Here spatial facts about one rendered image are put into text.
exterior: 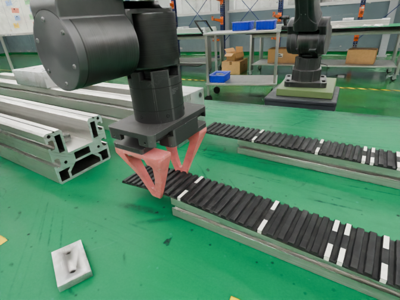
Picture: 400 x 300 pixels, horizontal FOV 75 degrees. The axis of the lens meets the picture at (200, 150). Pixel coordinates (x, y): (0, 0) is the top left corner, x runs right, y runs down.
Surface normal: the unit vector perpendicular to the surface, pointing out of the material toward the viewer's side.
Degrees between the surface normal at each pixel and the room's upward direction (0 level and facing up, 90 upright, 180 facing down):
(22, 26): 90
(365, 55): 89
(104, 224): 0
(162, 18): 90
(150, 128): 1
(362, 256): 2
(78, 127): 90
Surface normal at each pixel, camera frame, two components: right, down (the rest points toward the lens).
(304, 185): -0.06, -0.89
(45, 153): -0.54, 0.40
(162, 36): 0.55, 0.36
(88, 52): 0.82, 0.25
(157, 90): 0.17, 0.44
